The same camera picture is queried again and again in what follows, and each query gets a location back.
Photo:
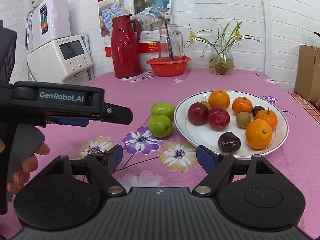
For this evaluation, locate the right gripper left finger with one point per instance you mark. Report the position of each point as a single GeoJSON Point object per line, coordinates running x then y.
{"type": "Point", "coordinates": [101, 166]}

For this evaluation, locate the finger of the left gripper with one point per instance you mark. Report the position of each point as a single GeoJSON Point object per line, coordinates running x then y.
{"type": "Point", "coordinates": [117, 114]}
{"type": "Point", "coordinates": [72, 121]}

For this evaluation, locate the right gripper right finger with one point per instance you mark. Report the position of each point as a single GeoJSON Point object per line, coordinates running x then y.
{"type": "Point", "coordinates": [218, 169]}

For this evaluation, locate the dark purple plum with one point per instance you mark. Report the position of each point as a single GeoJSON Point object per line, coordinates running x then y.
{"type": "Point", "coordinates": [229, 143]}

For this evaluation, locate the large orange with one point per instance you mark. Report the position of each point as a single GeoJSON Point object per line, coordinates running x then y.
{"type": "Point", "coordinates": [258, 134]}

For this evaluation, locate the person's left hand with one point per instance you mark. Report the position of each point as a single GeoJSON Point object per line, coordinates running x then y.
{"type": "Point", "coordinates": [30, 164]}

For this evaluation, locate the white round plate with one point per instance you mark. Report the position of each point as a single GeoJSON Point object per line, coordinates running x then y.
{"type": "Point", "coordinates": [206, 136]}

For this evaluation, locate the red apple right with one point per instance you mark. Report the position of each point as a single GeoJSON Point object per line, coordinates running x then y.
{"type": "Point", "coordinates": [218, 118]}

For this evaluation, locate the red apple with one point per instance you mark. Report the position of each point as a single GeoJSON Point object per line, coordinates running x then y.
{"type": "Point", "coordinates": [218, 118]}
{"type": "Point", "coordinates": [197, 113]}

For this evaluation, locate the green apple near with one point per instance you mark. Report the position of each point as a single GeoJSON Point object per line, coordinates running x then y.
{"type": "Point", "coordinates": [160, 126]}

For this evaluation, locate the green apple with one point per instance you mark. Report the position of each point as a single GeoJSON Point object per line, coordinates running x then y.
{"type": "Point", "coordinates": [160, 126]}
{"type": "Point", "coordinates": [163, 108]}

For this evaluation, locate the pink floral tablecloth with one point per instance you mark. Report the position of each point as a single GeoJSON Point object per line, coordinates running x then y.
{"type": "Point", "coordinates": [263, 200]}

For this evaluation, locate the green apple far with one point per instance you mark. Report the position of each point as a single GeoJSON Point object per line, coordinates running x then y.
{"type": "Point", "coordinates": [163, 108]}

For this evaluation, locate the brown kiwi front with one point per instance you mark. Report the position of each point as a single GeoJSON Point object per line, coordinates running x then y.
{"type": "Point", "coordinates": [243, 119]}

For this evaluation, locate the brown kiwi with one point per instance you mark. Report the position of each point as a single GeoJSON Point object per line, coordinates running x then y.
{"type": "Point", "coordinates": [243, 119]}
{"type": "Point", "coordinates": [207, 104]}

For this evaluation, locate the red apple left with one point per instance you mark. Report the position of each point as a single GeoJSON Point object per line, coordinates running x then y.
{"type": "Point", "coordinates": [197, 113]}

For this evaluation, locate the brown kiwi back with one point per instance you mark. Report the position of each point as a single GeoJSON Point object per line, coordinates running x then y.
{"type": "Point", "coordinates": [207, 104]}

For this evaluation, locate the white water dispenser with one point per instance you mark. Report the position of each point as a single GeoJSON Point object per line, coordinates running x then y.
{"type": "Point", "coordinates": [66, 60]}

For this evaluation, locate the tangerine at plate middle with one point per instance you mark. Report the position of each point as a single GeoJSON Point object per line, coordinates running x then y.
{"type": "Point", "coordinates": [242, 104]}

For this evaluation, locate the tangerine at plate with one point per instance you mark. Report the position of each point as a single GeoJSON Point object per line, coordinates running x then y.
{"type": "Point", "coordinates": [242, 104]}
{"type": "Point", "coordinates": [269, 116]}

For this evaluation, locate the orange at plate back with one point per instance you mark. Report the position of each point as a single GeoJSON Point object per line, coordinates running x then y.
{"type": "Point", "coordinates": [219, 98]}

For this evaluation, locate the red plastic basket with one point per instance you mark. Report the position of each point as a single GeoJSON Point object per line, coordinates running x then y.
{"type": "Point", "coordinates": [168, 68]}

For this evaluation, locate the dark plum on plate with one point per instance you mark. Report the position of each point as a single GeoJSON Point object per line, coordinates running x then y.
{"type": "Point", "coordinates": [256, 109]}

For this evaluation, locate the tangerine at plate right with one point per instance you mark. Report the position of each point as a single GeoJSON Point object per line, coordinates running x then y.
{"type": "Point", "coordinates": [269, 116]}

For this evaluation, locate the black chopsticks in pitcher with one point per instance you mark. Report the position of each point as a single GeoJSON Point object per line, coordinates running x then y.
{"type": "Point", "coordinates": [171, 56]}

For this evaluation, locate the red thermos jug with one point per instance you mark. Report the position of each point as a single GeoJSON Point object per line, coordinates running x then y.
{"type": "Point", "coordinates": [124, 47]}

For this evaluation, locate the white water purifier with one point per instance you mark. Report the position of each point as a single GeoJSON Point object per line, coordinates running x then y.
{"type": "Point", "coordinates": [47, 22]}

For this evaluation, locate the clear glass pitcher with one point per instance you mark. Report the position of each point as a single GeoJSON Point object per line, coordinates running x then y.
{"type": "Point", "coordinates": [176, 41]}

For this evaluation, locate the glass vase with plant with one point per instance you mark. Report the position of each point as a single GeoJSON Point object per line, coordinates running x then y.
{"type": "Point", "coordinates": [220, 42]}

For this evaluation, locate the plaid bench cushion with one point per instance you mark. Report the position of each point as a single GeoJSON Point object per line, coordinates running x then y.
{"type": "Point", "coordinates": [311, 107]}

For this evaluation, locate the brown cardboard box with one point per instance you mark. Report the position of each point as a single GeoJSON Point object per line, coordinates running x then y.
{"type": "Point", "coordinates": [308, 73]}

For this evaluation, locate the bedding poster on wall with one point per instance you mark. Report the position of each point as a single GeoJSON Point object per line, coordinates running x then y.
{"type": "Point", "coordinates": [149, 14]}

